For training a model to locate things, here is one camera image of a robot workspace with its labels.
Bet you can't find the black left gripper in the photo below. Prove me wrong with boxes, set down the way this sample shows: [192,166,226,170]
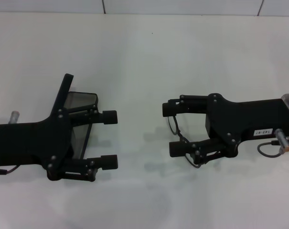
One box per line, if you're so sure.
[0,108,74,183]

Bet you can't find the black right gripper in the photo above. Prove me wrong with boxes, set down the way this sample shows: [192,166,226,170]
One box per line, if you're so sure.
[161,93,289,166]

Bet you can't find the black glasses case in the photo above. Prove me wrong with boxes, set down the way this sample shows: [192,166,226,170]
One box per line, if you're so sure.
[50,73,99,161]

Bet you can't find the left gripper metal connector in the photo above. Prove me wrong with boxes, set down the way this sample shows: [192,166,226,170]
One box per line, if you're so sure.
[8,110,21,125]

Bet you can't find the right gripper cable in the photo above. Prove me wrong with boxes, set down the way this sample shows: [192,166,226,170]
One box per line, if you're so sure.
[257,140,280,158]

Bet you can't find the right gripper metal connector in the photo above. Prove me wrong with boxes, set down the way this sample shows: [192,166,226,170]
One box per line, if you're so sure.
[274,128,289,152]

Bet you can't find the black glasses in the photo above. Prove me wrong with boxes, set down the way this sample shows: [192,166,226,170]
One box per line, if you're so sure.
[166,114,222,169]

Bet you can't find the gripper metal connector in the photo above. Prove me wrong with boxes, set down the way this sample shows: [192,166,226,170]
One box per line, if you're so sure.
[8,110,21,125]
[274,128,289,152]

